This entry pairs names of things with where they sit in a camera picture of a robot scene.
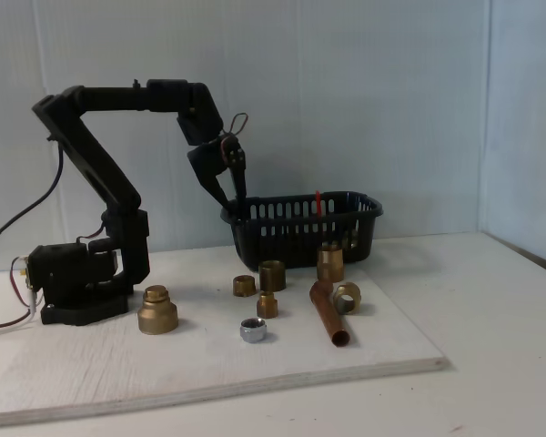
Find brass ball valve red handle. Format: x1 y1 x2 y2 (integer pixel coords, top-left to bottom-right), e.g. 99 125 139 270
313 188 360 251

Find black plastic slotted basket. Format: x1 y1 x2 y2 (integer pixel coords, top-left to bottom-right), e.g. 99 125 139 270
220 190 384 269

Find brass sleeve coupling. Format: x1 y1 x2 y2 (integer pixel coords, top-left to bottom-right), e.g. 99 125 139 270
258 259 287 292

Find brass hex plug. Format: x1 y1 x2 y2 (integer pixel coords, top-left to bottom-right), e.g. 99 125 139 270
232 274 257 298

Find tall brass threaded nipple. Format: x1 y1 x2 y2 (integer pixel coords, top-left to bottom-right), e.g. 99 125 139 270
317 244 345 283

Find small brass hex fitting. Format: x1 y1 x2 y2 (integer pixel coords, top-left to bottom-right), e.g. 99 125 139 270
256 291 279 319

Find chrome cap nut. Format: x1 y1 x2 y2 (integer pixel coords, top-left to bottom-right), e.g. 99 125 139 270
239 318 269 344

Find large brass reducer fitting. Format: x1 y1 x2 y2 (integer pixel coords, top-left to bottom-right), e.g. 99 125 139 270
137 285 179 336

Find copper pipe piece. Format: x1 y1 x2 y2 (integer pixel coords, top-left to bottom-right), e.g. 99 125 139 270
308 279 352 348

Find white plywood board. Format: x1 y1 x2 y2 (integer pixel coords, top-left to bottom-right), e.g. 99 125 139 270
0 243 451 429

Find gripper servo wire bundle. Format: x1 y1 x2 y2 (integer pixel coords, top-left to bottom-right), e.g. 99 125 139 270
220 112 251 157

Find brass hex ring nut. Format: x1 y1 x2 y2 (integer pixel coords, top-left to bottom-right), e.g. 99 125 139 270
332 281 362 315

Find black power cable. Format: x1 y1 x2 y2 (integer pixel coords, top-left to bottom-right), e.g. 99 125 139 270
0 144 67 270

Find red and white wires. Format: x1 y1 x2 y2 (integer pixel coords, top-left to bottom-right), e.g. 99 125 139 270
0 255 42 340

